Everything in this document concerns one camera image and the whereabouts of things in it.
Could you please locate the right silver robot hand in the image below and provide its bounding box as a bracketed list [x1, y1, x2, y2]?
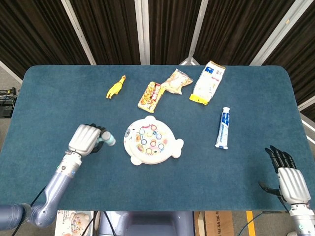
[257, 145, 311, 205]

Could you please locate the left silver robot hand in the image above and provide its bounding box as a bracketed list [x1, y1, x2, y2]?
[67, 123, 108, 157]

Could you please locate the small teal toy rod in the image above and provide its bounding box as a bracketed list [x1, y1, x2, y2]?
[98, 131, 116, 146]

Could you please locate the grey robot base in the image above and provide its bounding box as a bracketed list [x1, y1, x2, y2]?
[98, 210, 195, 236]

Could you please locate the toy box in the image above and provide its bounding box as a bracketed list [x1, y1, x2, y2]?
[54, 210, 95, 236]

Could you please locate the white fish-shaped toy board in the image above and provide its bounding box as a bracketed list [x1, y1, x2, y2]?
[123, 115, 185, 166]

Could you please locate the yellow rubber chicken toy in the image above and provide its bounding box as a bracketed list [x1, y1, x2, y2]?
[106, 75, 126, 100]

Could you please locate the blue table cloth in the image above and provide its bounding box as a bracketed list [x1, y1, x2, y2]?
[0, 64, 315, 212]

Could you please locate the yellow red snack box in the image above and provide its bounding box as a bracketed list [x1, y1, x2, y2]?
[137, 81, 166, 114]

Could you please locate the black electronic equipment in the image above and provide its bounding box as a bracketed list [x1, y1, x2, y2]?
[0, 87, 18, 119]

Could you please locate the brown cardboard box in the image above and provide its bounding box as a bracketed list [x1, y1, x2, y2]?
[194, 210, 235, 236]

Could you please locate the white blue toothpaste tube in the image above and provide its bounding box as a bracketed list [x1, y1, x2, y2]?
[215, 107, 232, 149]

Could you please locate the crumpled clear snack bag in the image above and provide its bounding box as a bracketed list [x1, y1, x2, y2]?
[161, 68, 194, 95]

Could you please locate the dark brown pleated curtain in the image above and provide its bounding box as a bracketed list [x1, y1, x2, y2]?
[0, 0, 315, 121]

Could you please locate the white yellow snack packet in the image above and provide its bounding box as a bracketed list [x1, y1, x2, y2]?
[189, 60, 226, 106]

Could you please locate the white frame post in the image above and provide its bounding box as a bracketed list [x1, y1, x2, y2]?
[134, 0, 151, 65]
[297, 97, 315, 112]
[61, 0, 97, 66]
[179, 0, 210, 66]
[300, 115, 315, 145]
[249, 0, 307, 66]

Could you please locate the grey cable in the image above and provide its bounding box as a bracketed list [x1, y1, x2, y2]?
[240, 211, 265, 236]

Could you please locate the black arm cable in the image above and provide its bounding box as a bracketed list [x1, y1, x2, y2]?
[29, 185, 47, 206]

